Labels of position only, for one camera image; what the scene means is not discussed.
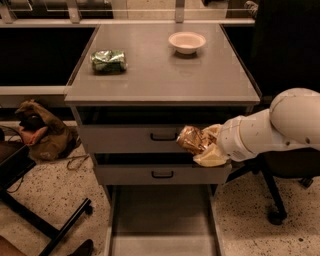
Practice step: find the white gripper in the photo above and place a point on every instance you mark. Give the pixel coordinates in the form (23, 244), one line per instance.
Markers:
(231, 137)

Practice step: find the crushed orange can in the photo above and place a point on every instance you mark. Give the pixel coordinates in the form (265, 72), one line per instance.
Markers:
(190, 139)

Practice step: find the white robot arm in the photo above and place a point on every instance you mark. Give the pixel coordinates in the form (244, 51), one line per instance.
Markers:
(291, 122)

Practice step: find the grey drawer cabinet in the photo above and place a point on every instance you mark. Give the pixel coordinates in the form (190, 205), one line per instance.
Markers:
(157, 75)

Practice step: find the middle grey drawer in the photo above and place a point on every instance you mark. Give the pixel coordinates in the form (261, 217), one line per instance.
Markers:
(135, 169)

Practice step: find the grey drawer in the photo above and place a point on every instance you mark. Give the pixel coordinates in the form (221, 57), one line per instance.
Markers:
(162, 220)
(135, 169)
(126, 129)

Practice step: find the bottom grey drawer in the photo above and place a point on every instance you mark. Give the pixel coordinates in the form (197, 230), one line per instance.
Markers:
(162, 220)

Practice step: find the top grey drawer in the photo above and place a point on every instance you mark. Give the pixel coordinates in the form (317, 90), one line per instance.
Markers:
(126, 129)

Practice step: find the crushed green can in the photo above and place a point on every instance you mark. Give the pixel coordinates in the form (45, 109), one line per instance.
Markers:
(108, 61)

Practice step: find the white paper bowl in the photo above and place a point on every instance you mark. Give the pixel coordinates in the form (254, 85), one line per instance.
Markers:
(186, 42)

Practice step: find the black office chair right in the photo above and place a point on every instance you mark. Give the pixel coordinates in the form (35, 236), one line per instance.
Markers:
(284, 52)

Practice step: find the brown bag on floor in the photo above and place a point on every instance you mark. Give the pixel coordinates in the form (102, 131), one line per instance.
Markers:
(47, 137)

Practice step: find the black chair base left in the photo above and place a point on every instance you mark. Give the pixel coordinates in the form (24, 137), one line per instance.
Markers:
(34, 192)

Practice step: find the black middle drawer handle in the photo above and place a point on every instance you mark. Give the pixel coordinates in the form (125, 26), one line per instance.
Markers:
(162, 175)

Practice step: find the black drawer handle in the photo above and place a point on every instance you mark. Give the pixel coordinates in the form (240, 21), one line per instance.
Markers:
(163, 137)
(162, 175)

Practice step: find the black top drawer handle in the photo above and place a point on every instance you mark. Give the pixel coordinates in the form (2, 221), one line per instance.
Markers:
(163, 137)

